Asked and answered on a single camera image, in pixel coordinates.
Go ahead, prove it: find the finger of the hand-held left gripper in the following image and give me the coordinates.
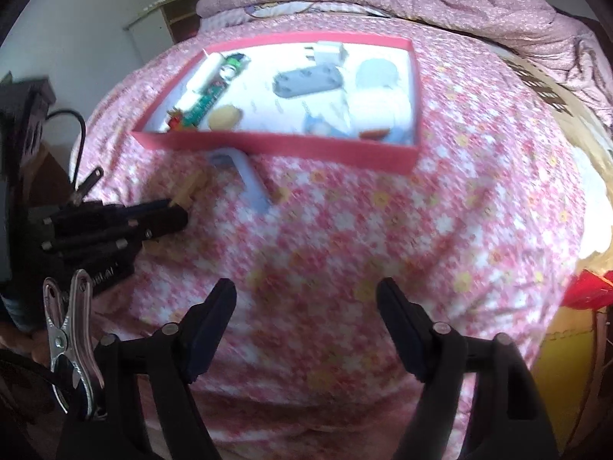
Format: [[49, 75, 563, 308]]
[[29, 199, 189, 250], [42, 237, 144, 269]]

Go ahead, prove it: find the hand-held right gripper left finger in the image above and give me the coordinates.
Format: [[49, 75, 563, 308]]
[[96, 278, 238, 460]]

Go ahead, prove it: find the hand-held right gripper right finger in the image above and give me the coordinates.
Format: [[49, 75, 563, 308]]
[[376, 277, 559, 460]]

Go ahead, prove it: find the wooden clothespin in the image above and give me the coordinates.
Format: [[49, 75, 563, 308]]
[[175, 170, 214, 207]]

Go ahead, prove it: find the yellow ball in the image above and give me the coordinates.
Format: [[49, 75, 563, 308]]
[[208, 104, 243, 131]]

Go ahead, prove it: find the white tube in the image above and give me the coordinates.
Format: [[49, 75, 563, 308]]
[[179, 53, 223, 111]]

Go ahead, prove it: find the pink shallow box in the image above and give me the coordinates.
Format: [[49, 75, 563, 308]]
[[131, 33, 422, 176]]

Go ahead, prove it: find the white earbuds case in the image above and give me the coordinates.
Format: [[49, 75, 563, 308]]
[[347, 87, 413, 130]]

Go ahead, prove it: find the white charger plug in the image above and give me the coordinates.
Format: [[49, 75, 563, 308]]
[[304, 41, 346, 65]]

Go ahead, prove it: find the person's left hand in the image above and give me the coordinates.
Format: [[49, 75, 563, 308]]
[[0, 321, 49, 362]]

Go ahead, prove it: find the lavender plastic piece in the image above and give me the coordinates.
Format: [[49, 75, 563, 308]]
[[210, 149, 270, 215]]

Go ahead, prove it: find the red figurine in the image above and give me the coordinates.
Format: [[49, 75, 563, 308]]
[[165, 109, 192, 132]]

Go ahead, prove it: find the pink floral bed sheet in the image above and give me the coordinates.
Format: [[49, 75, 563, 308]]
[[69, 14, 590, 460]]

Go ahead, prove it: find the green lighter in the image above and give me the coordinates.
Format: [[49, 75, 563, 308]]
[[184, 54, 251, 125]]

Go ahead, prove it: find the yellow object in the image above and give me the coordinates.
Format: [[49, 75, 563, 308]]
[[531, 254, 613, 451]]

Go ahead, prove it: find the pale open shelf cabinet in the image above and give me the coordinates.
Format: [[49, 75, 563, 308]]
[[123, 0, 211, 49]]

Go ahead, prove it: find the cartoon print pillow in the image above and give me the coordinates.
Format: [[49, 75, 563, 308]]
[[201, 0, 384, 22]]

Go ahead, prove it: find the bamboo mat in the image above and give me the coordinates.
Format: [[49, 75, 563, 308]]
[[498, 48, 613, 187]]

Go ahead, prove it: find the pink quilt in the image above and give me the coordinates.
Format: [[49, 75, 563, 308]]
[[196, 0, 613, 125]]

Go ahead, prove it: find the black cable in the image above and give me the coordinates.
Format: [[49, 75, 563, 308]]
[[0, 349, 92, 415], [45, 109, 88, 185]]

